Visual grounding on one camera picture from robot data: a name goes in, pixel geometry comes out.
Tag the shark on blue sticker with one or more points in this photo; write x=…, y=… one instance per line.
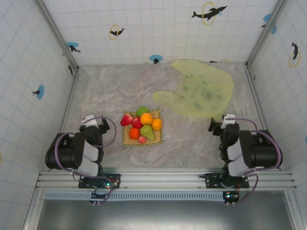
x=73, y=47

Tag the bamboo tray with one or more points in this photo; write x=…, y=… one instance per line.
x=158, y=137

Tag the orange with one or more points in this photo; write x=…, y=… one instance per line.
x=146, y=118
x=157, y=124

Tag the seal on blue sticker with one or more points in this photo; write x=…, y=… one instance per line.
x=39, y=92

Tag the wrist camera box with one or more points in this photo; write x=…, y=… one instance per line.
x=227, y=119
x=89, y=119

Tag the controller board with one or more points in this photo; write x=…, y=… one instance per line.
x=231, y=197
x=97, y=196

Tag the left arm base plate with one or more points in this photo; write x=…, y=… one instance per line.
x=115, y=179

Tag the aluminium corner post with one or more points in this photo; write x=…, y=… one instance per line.
x=57, y=36
x=266, y=33

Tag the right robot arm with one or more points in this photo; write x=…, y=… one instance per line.
x=261, y=153

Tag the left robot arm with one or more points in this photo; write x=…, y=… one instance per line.
x=64, y=153

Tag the yellow-green plastic bag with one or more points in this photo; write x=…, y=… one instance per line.
x=206, y=86

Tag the penguin on blue sticker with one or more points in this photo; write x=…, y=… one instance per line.
x=156, y=58

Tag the right controller board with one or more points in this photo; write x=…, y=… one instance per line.
x=231, y=197

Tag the red apple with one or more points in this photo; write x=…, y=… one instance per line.
x=137, y=123

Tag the aluminium mounting rail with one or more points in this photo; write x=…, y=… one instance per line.
x=163, y=178

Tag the orange-red persimmon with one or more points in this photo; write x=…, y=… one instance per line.
x=134, y=133

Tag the left controller board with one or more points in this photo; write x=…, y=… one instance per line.
x=97, y=196

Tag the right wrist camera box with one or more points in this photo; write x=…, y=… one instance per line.
x=227, y=119

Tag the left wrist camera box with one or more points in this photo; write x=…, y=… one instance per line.
x=89, y=119

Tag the small pink peach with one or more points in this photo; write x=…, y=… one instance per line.
x=142, y=139

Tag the aluminium side rail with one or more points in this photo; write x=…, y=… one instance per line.
x=256, y=95
x=70, y=100

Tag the red strawberry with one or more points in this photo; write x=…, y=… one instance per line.
x=126, y=119

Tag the green pear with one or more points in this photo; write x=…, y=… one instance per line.
x=147, y=133

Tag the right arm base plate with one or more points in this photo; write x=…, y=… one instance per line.
x=211, y=179

